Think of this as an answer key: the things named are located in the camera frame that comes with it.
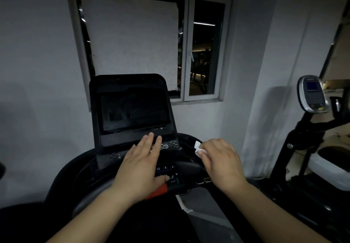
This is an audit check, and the person's left hand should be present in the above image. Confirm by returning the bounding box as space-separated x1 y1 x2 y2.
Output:
113 132 170 202

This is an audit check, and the person's right hand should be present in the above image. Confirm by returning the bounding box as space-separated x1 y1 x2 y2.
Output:
197 138 248 194

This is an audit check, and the person's left forearm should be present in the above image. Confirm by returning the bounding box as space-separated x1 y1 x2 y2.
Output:
47 187 134 243

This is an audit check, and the person's right forearm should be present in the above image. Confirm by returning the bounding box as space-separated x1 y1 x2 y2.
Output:
228 181 333 243

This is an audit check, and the black treadmill display screen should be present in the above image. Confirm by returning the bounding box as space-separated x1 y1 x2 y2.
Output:
89 74 175 148

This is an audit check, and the black treadmill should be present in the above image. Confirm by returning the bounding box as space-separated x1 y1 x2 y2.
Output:
0 74 263 243

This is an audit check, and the black elliptical trainer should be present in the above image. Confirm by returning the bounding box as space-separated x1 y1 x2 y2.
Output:
253 75 350 243

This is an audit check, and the white framed window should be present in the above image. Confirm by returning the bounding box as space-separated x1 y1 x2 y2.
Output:
64 0 236 112

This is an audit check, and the white board covering window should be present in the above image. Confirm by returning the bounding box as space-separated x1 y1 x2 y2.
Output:
79 0 179 91

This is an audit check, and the silver elliptical console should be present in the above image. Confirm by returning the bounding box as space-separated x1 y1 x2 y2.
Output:
297 75 329 114

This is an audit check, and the white elliptical housing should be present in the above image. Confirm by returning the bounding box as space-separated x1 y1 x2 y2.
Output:
308 146 350 191

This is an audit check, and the red safety handle grip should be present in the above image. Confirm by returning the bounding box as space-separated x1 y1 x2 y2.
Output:
145 183 168 200

